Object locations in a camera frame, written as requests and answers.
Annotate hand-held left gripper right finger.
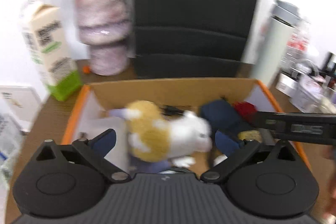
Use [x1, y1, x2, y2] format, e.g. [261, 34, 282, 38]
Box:
[201, 132, 297, 184]

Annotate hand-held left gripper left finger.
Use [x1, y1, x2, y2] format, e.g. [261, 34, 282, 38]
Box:
[35, 128, 132, 184]

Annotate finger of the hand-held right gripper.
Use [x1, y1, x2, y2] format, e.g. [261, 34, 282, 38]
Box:
[251, 111, 336, 127]

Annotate red artificial rose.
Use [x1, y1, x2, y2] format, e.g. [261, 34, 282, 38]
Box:
[232, 101, 259, 120]

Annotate navy blue zipper pouch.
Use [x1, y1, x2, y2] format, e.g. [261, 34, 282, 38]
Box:
[199, 99, 253, 141]

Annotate white and yellow plush toy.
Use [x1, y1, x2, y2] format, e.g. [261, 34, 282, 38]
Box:
[108, 100, 214, 174]

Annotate red and orange cardboard box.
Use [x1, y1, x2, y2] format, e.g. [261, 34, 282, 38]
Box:
[62, 78, 311, 174]

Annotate wooden desktop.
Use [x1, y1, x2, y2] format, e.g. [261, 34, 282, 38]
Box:
[5, 61, 336, 224]

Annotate small pale tin box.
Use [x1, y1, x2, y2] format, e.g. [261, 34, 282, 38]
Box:
[290, 77, 326, 113]

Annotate black cosmetic bottle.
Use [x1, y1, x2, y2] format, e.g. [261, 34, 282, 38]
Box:
[324, 52, 336, 77]

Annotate white thermos bottle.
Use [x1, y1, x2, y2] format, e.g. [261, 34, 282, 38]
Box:
[251, 0, 301, 86]

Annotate clear plastic water bottle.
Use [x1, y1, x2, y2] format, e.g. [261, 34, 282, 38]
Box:
[282, 19, 313, 75]

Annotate blue and white packages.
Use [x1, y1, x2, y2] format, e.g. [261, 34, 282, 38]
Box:
[0, 101, 24, 182]

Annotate white and green milk carton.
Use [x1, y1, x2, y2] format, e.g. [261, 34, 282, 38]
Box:
[20, 0, 83, 102]

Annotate purple ceramic vase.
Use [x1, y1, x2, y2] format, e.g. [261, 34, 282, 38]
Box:
[73, 0, 132, 76]

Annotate black paper bag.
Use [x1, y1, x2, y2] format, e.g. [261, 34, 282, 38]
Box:
[134, 0, 264, 79]

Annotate black multi-head charging cable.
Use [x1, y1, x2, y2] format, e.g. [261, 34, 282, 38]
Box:
[160, 105, 195, 117]

